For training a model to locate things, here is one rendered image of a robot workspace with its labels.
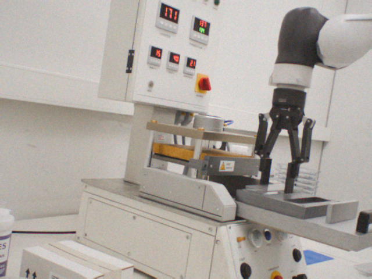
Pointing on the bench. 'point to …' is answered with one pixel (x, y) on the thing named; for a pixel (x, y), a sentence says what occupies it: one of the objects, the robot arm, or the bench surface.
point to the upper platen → (188, 152)
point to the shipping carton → (71, 263)
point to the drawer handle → (364, 221)
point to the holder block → (287, 203)
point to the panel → (264, 253)
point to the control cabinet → (160, 68)
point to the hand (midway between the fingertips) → (277, 176)
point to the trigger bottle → (239, 149)
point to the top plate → (203, 129)
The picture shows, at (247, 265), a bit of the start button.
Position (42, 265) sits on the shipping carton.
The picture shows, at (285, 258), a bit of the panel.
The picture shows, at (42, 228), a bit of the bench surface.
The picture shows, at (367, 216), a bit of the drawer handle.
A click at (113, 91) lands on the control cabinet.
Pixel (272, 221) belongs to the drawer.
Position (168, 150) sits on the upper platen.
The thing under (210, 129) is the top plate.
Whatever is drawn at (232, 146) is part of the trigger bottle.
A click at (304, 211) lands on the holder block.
